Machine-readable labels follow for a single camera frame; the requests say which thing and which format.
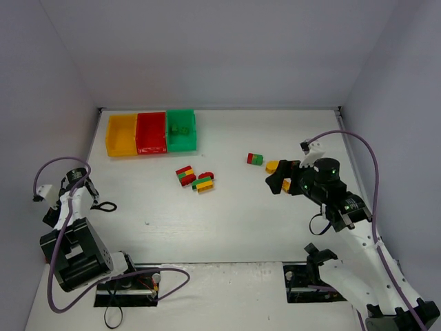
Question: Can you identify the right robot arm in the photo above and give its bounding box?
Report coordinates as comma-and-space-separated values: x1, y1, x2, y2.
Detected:
265, 158, 440, 330

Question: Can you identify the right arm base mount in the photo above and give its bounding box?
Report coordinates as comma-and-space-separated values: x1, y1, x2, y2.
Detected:
283, 262, 346, 304

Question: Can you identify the green plastic bin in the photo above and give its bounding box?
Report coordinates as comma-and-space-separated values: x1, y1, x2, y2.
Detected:
165, 109, 197, 152

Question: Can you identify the yellow round lego brick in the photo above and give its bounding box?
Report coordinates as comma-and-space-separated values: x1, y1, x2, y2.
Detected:
265, 161, 279, 174

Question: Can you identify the green curved lego brick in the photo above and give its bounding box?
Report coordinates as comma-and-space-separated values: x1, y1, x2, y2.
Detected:
170, 125, 180, 135

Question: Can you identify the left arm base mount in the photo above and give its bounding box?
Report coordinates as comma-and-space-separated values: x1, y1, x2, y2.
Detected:
93, 271, 159, 308

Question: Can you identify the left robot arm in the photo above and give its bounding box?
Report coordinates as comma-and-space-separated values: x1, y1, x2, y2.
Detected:
34, 168, 136, 292

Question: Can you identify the yellow slanted lego brick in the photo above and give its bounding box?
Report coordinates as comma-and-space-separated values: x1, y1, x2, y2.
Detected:
282, 179, 291, 193

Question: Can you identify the red green lego block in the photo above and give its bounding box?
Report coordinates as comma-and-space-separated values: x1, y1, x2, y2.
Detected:
247, 153, 263, 166

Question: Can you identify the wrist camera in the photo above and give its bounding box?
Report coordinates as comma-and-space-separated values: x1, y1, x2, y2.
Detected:
300, 141, 325, 168
33, 185, 59, 210

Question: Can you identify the red plastic bin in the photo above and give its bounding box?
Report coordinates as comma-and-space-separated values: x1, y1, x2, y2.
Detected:
136, 112, 167, 154

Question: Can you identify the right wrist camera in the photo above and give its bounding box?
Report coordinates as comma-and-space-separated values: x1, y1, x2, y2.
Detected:
300, 141, 325, 168

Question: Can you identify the yellow plastic bin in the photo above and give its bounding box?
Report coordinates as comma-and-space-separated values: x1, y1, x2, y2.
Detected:
105, 114, 137, 157

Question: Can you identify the red green yellow lego stack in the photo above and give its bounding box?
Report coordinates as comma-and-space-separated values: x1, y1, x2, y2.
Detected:
176, 165, 196, 187

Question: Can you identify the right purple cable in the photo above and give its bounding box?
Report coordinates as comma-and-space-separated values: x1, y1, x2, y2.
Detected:
306, 130, 431, 331

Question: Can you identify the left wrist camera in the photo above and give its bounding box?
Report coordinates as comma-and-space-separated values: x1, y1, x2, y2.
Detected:
33, 185, 59, 210

